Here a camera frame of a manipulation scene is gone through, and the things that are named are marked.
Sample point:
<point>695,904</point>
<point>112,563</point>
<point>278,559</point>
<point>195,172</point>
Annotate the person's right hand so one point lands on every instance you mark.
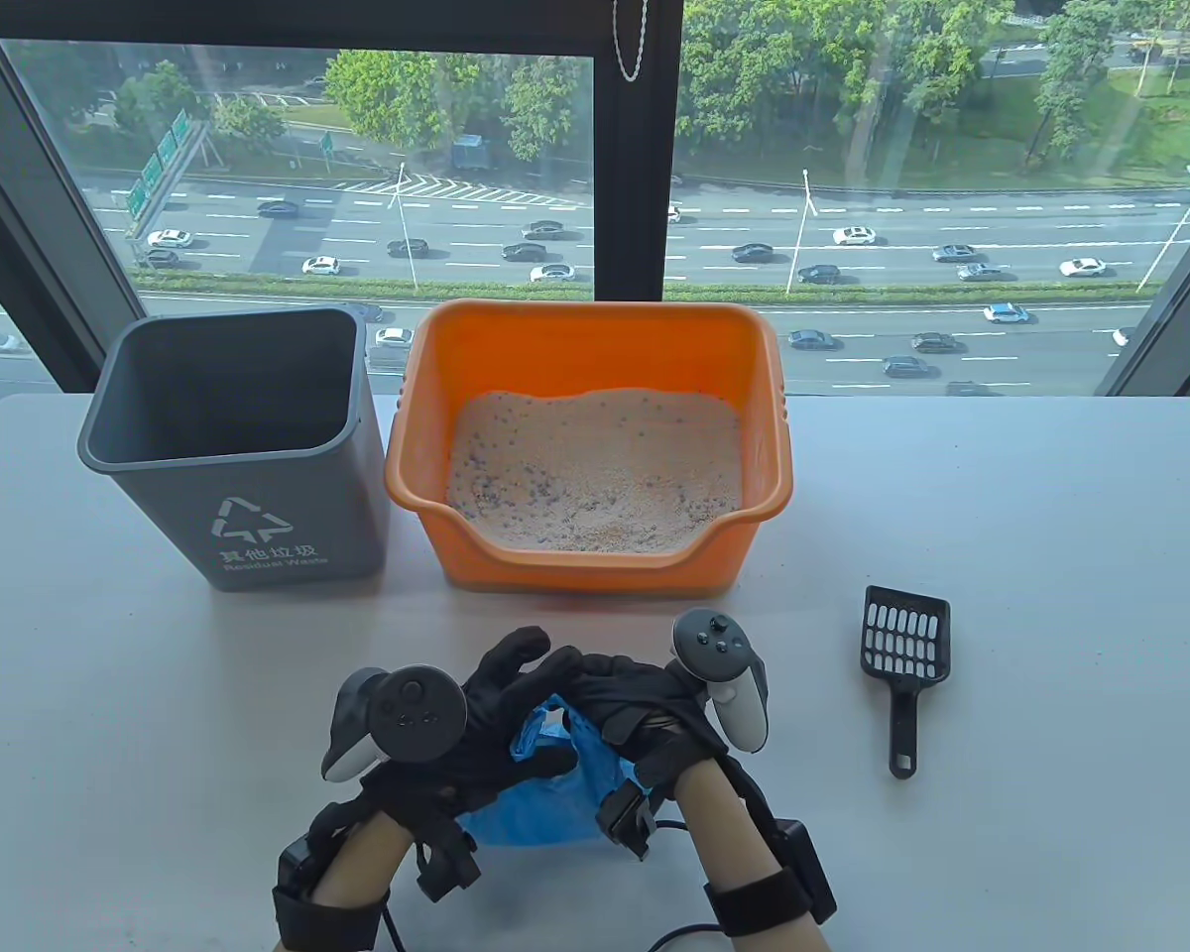
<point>645,724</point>

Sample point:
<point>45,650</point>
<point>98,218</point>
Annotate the person's left hand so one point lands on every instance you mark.
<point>496,724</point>

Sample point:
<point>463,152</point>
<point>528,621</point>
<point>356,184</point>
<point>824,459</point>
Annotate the blue plastic bag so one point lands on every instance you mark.
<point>545,793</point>

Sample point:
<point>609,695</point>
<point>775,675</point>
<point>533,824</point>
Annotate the sandy cat litter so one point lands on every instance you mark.
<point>595,466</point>

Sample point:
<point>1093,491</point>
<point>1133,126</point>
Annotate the black slotted litter scoop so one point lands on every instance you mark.
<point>902,635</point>

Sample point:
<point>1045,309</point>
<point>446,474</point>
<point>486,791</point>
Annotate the person's left forearm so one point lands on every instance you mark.
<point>357,863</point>

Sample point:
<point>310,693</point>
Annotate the person's right forearm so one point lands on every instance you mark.
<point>734,843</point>

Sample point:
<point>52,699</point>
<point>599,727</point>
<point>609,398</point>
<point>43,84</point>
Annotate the orange plastic litter box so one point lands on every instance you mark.
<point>575,347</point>

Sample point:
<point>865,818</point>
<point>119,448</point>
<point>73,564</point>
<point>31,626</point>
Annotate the black white left controller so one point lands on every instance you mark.
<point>412,714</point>

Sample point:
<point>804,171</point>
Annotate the black white controller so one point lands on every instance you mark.
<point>412,714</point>
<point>719,654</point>

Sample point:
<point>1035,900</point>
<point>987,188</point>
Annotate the black white right controller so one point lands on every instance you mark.
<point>719,654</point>

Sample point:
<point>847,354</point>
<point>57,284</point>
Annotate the gray plastic trash bin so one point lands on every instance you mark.
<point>288,516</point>

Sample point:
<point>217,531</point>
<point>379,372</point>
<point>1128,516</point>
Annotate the white street lamp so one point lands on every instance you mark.
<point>404,228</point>
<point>801,228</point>
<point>1175,233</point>

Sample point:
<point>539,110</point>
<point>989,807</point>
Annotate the green road sign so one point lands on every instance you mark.
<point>171,139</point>

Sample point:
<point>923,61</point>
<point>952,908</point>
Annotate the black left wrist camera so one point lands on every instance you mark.
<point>446,868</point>

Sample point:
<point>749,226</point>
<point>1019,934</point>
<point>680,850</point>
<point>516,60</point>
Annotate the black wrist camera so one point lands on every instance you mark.
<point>803,868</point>
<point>446,868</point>

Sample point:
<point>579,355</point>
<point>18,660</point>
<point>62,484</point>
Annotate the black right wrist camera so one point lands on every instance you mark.
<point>803,868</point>

